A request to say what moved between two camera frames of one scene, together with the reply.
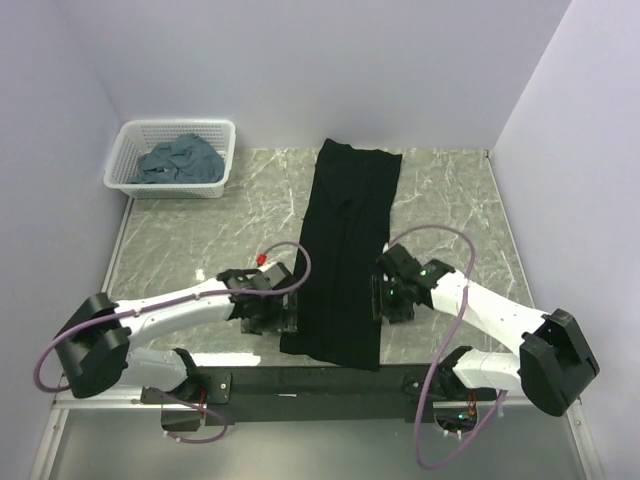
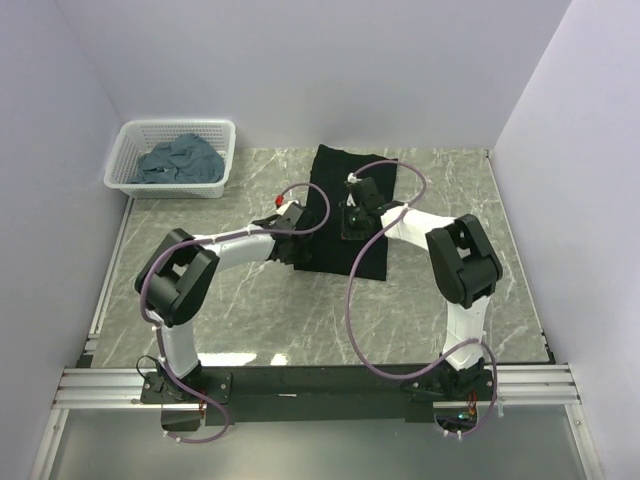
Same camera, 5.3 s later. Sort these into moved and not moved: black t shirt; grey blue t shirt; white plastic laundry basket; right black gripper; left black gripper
Moved: right black gripper; left black gripper; black t shirt
Not moved: grey blue t shirt; white plastic laundry basket
